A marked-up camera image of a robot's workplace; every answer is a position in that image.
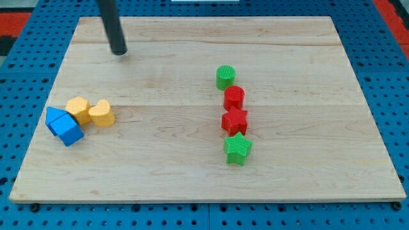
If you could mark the yellow heart block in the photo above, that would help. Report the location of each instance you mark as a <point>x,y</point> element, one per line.
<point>101,114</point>

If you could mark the blue triangle block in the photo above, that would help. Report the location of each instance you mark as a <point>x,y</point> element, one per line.
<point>53,114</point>

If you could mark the wooden board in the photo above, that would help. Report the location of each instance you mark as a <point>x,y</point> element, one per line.
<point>313,137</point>

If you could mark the red star block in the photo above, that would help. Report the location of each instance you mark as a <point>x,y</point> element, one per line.
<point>234,121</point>

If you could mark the red cylinder block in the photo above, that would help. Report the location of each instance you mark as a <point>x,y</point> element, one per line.
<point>233,97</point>

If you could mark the green cylinder block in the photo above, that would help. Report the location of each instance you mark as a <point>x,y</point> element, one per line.
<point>225,77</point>

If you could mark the green star block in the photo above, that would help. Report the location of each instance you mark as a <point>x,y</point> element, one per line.
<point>237,148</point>

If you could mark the yellow hexagon block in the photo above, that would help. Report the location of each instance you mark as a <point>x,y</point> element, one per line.
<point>78,108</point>

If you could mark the blue cube block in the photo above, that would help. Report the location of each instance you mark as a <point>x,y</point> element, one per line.
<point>67,130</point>

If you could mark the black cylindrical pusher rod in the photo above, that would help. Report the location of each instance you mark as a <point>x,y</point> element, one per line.
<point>112,25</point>

